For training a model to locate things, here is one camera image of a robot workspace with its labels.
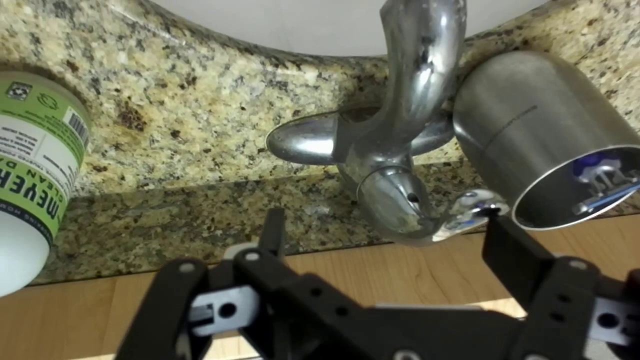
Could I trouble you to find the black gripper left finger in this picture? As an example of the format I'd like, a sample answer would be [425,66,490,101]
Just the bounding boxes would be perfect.
[116,258,210,360]

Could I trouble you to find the green soap pump bottle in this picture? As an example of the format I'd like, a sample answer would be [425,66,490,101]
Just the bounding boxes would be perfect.
[0,70,90,295]

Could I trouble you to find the white oval sink basin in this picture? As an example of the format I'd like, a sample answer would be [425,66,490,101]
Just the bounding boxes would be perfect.
[148,0,550,57]

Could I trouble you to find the wooden framed mirror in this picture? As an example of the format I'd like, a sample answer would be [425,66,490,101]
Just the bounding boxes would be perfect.
[0,212,640,360]

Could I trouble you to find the chrome sink faucet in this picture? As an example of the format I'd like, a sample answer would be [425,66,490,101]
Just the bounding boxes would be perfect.
[266,0,511,246]

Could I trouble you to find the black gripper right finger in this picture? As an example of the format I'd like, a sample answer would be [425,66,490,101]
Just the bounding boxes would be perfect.
[481,216,597,360]

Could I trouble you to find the stainless steel metal cup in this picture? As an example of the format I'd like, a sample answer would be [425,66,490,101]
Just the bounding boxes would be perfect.
[453,49,640,230]

